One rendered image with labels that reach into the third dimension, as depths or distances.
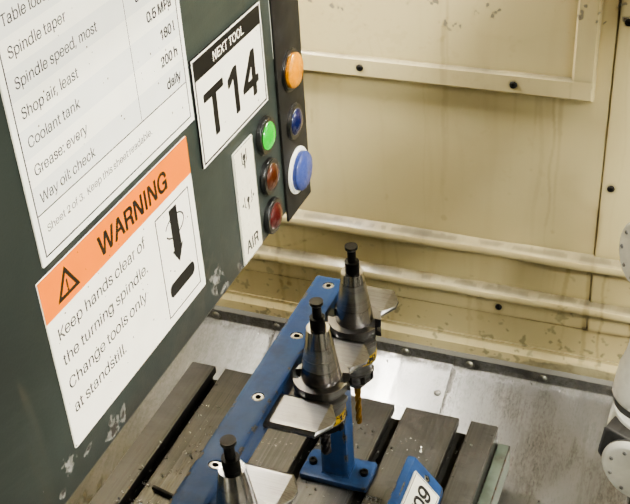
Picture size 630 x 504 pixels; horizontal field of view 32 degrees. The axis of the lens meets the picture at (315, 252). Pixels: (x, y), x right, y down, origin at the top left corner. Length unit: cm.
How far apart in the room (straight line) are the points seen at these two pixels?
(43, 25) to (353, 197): 121
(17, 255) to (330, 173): 120
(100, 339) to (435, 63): 102
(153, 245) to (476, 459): 102
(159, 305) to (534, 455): 116
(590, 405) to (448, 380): 23
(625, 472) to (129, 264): 77
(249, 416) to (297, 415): 5
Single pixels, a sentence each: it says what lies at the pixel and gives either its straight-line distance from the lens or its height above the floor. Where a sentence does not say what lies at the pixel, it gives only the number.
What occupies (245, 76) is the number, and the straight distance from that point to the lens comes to 70.
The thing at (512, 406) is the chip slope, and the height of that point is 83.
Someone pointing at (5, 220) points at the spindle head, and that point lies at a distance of 50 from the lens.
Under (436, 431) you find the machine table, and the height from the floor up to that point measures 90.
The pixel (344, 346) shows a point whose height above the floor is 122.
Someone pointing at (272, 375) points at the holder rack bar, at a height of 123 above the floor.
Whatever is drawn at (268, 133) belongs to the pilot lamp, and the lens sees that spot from 74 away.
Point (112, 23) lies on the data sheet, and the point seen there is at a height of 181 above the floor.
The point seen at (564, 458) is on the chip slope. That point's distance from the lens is 173.
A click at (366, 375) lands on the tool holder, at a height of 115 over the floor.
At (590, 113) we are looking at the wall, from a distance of 152.
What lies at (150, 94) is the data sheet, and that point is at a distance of 60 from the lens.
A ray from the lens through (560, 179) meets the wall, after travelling 158.
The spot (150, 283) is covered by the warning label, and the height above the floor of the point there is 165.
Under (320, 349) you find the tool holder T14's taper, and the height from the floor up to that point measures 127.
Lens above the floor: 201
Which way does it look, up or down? 34 degrees down
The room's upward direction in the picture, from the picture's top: 4 degrees counter-clockwise
